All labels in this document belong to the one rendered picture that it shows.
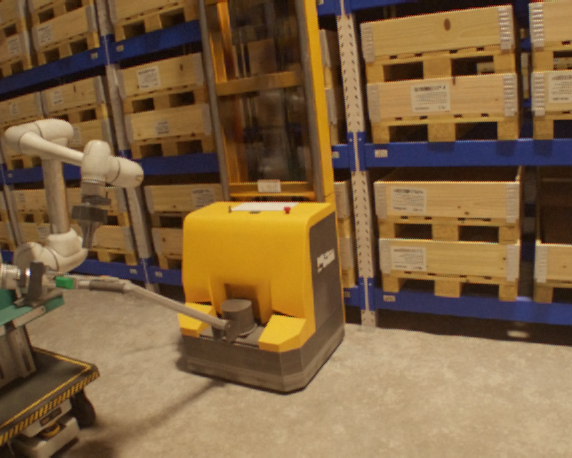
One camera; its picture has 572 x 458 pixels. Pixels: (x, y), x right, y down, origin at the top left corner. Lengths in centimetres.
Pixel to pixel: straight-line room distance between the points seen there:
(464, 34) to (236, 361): 210
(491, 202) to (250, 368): 156
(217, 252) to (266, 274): 34
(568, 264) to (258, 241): 167
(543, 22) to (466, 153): 77
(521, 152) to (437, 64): 64
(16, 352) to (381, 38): 252
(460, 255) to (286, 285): 101
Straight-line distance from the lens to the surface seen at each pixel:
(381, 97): 277
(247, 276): 261
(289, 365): 252
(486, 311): 297
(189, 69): 339
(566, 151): 268
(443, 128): 270
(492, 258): 280
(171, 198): 367
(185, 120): 344
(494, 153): 269
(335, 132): 291
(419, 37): 272
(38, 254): 242
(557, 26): 266
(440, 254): 284
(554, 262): 281
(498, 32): 266
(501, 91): 265
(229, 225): 266
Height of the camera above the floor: 150
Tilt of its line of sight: 16 degrees down
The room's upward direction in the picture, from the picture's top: 7 degrees counter-clockwise
